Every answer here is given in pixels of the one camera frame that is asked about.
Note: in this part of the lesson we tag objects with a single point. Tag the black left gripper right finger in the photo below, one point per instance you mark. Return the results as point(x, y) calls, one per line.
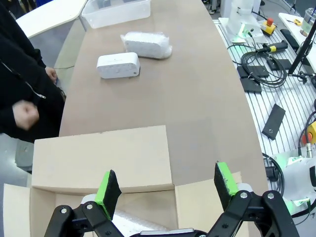
point(225, 182)

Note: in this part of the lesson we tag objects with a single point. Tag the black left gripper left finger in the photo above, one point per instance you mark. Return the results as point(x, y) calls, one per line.
point(109, 195)

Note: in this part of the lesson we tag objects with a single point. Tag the bubble-wrapped white clock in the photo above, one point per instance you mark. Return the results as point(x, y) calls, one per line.
point(148, 43)
point(140, 219)

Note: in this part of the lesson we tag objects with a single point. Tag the unwrapped white alarm clock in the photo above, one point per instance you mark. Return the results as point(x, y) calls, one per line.
point(117, 65)

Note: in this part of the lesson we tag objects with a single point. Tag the person's right forearm black sleeve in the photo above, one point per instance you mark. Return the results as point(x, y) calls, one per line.
point(6, 116)

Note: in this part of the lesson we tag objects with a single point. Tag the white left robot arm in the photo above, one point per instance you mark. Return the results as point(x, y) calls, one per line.
point(296, 177)

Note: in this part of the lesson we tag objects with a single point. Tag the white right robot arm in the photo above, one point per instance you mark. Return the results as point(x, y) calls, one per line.
point(240, 14)

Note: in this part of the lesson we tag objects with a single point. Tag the person's right hand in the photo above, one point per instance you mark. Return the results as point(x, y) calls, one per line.
point(26, 116)

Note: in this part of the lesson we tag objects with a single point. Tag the person's left hand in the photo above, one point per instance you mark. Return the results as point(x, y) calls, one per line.
point(51, 73)

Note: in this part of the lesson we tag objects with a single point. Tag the open brown cardboard box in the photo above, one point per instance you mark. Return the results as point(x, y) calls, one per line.
point(98, 153)

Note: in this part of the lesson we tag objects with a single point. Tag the black rectangular plate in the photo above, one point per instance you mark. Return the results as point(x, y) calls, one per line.
point(273, 122)
point(258, 71)
point(281, 64)
point(242, 72)
point(251, 87)

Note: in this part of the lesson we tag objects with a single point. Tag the yellow emergency stop button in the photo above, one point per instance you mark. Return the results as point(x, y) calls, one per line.
point(269, 27)
point(312, 133)

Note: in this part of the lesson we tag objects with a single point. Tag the person's black jacket torso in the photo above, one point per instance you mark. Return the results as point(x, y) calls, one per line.
point(22, 74)

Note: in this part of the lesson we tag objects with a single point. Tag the black tripod pole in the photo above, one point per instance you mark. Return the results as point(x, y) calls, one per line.
point(302, 49)

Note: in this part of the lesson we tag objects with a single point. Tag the long black bar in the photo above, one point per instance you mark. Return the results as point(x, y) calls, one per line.
point(290, 38)

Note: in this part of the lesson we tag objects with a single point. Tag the white side table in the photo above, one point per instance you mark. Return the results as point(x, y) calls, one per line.
point(296, 30)

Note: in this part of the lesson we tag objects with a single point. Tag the yellow tape measure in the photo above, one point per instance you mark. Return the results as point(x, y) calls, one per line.
point(297, 22)

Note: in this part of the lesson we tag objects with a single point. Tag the clear plastic bin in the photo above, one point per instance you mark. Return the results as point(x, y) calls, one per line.
point(116, 17)

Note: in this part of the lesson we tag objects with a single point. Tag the clear plastic cup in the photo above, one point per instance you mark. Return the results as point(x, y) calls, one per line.
point(308, 21)

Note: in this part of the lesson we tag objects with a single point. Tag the white rounded table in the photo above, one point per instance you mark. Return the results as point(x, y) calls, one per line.
point(49, 14)

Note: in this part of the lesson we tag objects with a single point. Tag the slotted aluminium base plate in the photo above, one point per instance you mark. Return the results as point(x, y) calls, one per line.
point(291, 98)

